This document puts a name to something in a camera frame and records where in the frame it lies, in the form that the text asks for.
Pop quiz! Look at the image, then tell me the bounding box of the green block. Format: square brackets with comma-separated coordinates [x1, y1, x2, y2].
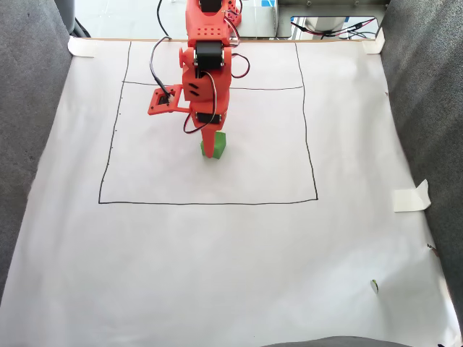
[200, 131, 227, 160]

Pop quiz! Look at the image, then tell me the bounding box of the white paper sheet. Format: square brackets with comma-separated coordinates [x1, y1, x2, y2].
[0, 38, 463, 347]

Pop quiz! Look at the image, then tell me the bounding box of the grey cloth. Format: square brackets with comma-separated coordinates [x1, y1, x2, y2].
[375, 0, 463, 326]
[0, 0, 75, 301]

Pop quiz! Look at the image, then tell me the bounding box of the folded white tape piece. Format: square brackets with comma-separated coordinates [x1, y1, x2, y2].
[393, 179, 433, 213]

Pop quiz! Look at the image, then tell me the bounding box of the servo wire bundle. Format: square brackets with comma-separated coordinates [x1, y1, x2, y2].
[183, 53, 250, 134]

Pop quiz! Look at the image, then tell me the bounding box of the orange camera mount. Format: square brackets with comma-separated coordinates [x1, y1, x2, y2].
[146, 83, 191, 116]

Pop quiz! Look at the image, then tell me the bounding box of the grey metal base plate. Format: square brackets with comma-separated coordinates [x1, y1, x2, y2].
[240, 5, 279, 39]

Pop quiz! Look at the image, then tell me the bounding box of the black camera cable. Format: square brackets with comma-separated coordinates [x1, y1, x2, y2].
[150, 0, 174, 104]

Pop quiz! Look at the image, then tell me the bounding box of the red black wire bundle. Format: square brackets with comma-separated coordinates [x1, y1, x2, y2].
[291, 17, 377, 40]

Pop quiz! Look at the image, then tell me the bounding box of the grey metal frame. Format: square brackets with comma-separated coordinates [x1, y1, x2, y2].
[276, 0, 390, 40]

